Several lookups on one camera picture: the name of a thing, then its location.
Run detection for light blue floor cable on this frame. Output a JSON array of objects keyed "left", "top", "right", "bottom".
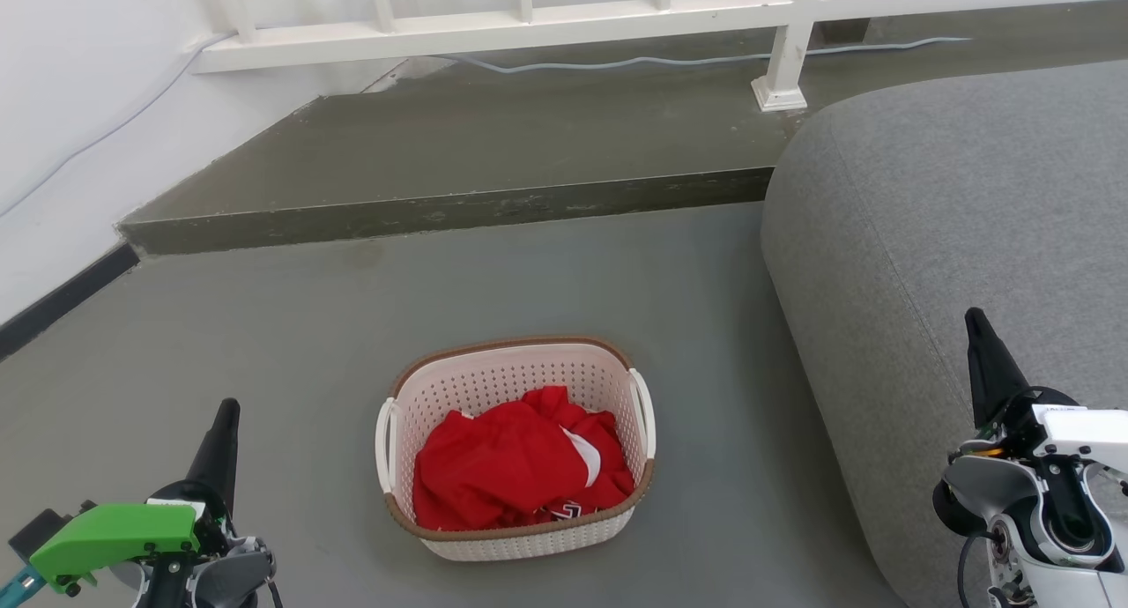
[{"left": 432, "top": 35, "right": 975, "bottom": 75}]

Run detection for grey concrete step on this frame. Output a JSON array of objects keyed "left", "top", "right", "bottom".
[{"left": 116, "top": 0, "right": 1128, "bottom": 256}]

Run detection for black baseboard strip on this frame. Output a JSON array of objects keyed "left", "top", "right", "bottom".
[{"left": 0, "top": 242, "right": 142, "bottom": 362}]

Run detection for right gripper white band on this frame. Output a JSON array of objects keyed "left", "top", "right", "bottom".
[{"left": 947, "top": 308, "right": 1128, "bottom": 481}]

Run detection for white wooden railing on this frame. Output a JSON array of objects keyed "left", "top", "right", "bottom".
[{"left": 189, "top": 0, "right": 1128, "bottom": 113}]

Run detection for white perforated laundry basket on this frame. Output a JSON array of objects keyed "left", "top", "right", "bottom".
[{"left": 375, "top": 335, "right": 657, "bottom": 562}]

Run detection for red sports garment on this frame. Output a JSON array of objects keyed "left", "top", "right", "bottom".
[{"left": 412, "top": 385, "right": 635, "bottom": 532}]

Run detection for grey fabric sofa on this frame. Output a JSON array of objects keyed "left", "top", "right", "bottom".
[{"left": 761, "top": 60, "right": 1128, "bottom": 608}]

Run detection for thin white wall cable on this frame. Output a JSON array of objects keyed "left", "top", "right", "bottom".
[{"left": 0, "top": 31, "right": 237, "bottom": 219}]

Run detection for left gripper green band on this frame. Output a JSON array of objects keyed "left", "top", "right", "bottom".
[{"left": 29, "top": 398, "right": 241, "bottom": 597}]

